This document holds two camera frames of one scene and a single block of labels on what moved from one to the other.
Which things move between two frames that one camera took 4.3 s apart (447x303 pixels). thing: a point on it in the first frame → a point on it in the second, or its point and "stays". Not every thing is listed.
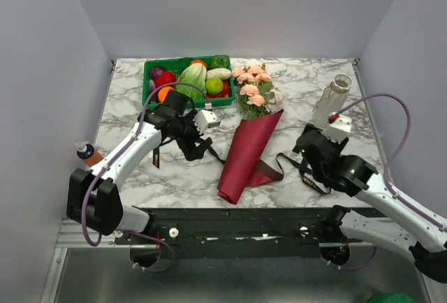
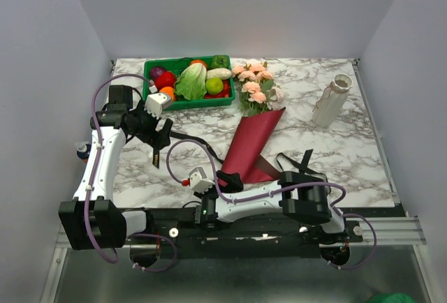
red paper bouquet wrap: x=244 y=165 stays
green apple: x=214 y=86 stays
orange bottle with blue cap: x=86 y=152 stays
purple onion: x=156 y=71 stays
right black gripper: x=338 y=146 → x=235 y=182
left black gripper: x=195 y=152 → x=163 y=137
